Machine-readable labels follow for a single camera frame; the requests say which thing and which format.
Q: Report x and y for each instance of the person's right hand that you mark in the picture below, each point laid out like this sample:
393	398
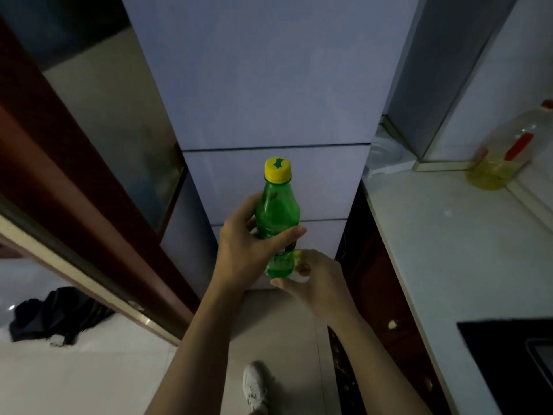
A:
324	285

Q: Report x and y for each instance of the person's left hand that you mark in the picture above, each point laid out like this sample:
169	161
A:
235	254

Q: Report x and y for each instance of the person's right thumb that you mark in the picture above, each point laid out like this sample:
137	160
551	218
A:
286	285

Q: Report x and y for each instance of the person's left thumb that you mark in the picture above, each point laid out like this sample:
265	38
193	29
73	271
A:
283	239

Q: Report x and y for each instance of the green bottle with yellow cap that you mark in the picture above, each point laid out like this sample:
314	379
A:
277	207

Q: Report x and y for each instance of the person's right forearm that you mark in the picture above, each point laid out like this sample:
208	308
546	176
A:
376	367

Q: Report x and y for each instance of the person's left forearm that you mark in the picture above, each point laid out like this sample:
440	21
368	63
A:
203	350

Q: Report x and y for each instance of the dark brown kitchen cabinet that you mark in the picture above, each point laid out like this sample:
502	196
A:
380	289

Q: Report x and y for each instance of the white shoe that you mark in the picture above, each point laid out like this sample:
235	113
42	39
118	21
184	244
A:
257	386

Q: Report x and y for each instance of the white cabinet knob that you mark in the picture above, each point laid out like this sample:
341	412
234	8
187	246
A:
392	324

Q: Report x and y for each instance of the white refrigerator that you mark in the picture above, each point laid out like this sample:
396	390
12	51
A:
276	82

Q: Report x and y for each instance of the brown wooden glass door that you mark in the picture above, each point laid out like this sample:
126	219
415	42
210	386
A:
65	168

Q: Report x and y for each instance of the dark crumpled cloth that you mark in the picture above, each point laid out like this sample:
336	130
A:
56	313

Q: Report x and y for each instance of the black cooktop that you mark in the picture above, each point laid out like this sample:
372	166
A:
505	363

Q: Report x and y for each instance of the clear cooking oil jug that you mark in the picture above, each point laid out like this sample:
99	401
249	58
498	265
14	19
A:
501	155

